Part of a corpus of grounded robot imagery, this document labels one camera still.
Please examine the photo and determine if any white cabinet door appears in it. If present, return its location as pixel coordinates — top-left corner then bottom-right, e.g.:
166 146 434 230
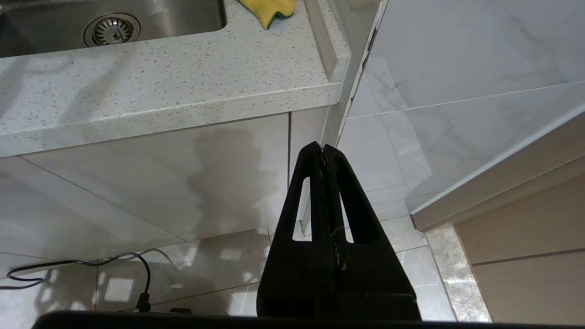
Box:
0 155 183 265
21 113 291 243

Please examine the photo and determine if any black floor cable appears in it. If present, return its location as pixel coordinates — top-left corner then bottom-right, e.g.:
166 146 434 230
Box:
0 252 152 314

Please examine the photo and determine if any metal sink drain strainer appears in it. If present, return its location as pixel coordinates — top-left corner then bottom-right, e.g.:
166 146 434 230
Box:
83 12 141 48

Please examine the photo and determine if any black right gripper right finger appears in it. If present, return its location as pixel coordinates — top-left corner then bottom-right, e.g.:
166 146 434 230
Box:
324 144 422 320

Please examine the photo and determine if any yellow sponge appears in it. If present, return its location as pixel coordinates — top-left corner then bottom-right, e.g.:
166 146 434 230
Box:
236 0 298 30

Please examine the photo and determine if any stainless steel sink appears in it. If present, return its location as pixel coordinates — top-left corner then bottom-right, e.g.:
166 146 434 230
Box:
0 0 228 59

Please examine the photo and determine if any narrow white cabinet panel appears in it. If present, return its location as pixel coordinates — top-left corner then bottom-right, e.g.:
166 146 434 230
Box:
289 106 330 236

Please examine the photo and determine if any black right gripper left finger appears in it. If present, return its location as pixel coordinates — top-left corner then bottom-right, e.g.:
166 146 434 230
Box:
256 141 341 320

